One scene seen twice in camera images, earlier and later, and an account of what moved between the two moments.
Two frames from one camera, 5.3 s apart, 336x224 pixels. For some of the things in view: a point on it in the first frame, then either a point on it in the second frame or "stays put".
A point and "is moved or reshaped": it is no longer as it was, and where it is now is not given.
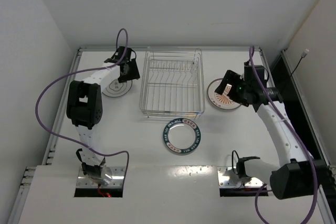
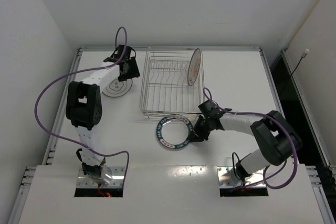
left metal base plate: [84, 181] stays put
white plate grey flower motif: [116, 89] stays put
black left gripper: [128, 70] stays put
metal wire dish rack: [172, 83] stays put
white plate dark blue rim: [181, 136] is moved or reshaped
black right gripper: [231, 86] -> [200, 129]
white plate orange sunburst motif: [219, 100] -> [194, 66]
